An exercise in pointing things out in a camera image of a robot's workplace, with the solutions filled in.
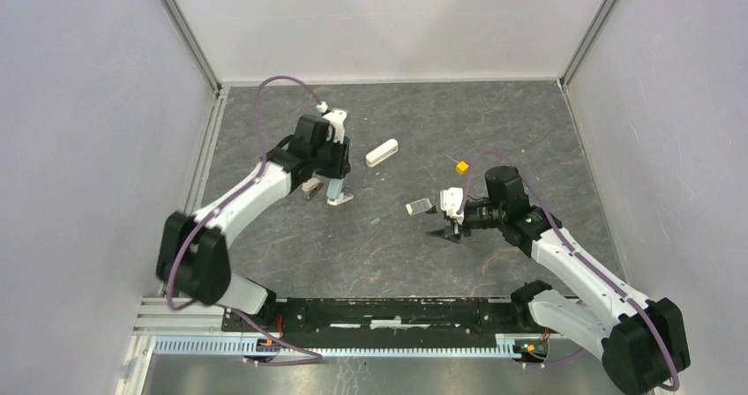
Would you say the staple box grey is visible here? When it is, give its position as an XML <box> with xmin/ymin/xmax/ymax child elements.
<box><xmin>406</xmin><ymin>198</ymin><xmax>433</xmax><ymax>216</ymax></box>

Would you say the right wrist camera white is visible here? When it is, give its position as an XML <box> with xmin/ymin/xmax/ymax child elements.
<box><xmin>438</xmin><ymin>187</ymin><xmax>464</xmax><ymax>225</ymax></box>

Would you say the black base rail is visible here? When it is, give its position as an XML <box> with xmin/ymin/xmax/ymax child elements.
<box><xmin>253</xmin><ymin>297</ymin><xmax>554</xmax><ymax>349</ymax></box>

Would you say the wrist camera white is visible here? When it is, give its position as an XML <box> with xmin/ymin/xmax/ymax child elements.
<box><xmin>438</xmin><ymin>187</ymin><xmax>464</xmax><ymax>225</ymax></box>
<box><xmin>316</xmin><ymin>101</ymin><xmax>348</xmax><ymax>145</ymax></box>

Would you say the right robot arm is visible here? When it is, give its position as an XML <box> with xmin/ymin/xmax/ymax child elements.
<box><xmin>427</xmin><ymin>166</ymin><xmax>691</xmax><ymax>394</ymax></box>

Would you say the light blue stapler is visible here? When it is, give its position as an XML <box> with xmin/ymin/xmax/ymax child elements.
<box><xmin>326</xmin><ymin>178</ymin><xmax>355</xmax><ymax>206</ymax></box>

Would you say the small beige stapler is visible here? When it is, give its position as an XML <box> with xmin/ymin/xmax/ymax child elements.
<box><xmin>302</xmin><ymin>177</ymin><xmax>324</xmax><ymax>201</ymax></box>

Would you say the yellow cube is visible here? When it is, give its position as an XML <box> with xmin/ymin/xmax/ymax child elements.
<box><xmin>455</xmin><ymin>161</ymin><xmax>470</xmax><ymax>176</ymax></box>

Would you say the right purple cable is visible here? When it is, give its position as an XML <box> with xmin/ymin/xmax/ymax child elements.
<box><xmin>458</xmin><ymin>149</ymin><xmax>682</xmax><ymax>393</ymax></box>

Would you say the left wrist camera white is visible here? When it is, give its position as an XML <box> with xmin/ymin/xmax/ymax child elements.
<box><xmin>316</xmin><ymin>101</ymin><xmax>348</xmax><ymax>145</ymax></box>

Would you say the white cable tray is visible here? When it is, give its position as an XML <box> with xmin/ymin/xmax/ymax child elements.
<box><xmin>153</xmin><ymin>335</ymin><xmax>520</xmax><ymax>360</ymax></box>

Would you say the white stapler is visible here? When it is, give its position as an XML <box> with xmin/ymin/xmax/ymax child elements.
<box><xmin>365</xmin><ymin>138</ymin><xmax>399</xmax><ymax>168</ymax></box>

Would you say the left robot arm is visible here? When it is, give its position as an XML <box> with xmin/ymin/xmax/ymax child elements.
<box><xmin>156</xmin><ymin>108</ymin><xmax>353</xmax><ymax>332</ymax></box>

